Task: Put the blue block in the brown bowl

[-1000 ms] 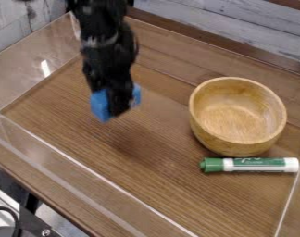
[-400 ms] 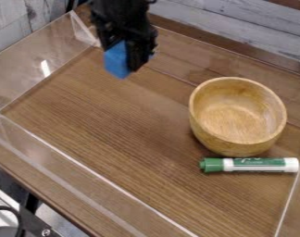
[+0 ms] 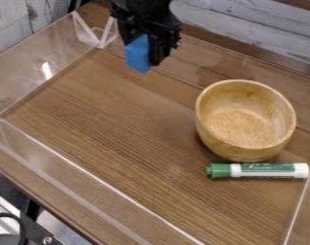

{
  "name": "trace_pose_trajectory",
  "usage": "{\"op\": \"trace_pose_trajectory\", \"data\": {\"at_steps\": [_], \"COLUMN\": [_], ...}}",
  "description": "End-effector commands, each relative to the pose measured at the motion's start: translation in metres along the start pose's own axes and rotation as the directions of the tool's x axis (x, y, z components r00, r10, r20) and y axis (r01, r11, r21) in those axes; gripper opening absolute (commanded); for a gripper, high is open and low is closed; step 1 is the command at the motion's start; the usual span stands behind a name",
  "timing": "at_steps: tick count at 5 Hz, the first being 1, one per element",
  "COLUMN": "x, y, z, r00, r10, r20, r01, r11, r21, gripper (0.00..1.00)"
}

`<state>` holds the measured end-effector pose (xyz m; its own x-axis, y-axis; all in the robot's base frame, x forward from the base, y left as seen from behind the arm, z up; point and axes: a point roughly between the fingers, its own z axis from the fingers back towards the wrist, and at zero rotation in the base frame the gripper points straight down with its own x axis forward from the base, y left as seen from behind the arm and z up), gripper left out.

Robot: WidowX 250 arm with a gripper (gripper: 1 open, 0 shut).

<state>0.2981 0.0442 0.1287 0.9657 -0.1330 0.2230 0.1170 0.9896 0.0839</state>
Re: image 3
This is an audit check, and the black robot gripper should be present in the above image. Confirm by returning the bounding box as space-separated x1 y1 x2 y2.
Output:
110 0 181 66

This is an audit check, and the blue rectangular block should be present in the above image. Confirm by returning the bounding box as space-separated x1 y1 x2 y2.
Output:
125 33 152 74

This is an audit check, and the light wooden bowl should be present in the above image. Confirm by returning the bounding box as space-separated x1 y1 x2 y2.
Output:
196 79 297 163

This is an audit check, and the green and white marker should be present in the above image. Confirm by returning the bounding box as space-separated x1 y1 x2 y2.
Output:
206 163 310 179

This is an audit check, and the black metal stand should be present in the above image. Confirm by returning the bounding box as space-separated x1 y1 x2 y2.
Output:
21 199 57 245

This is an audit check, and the black cable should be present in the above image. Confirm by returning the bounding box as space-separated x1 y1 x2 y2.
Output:
0 212 28 245

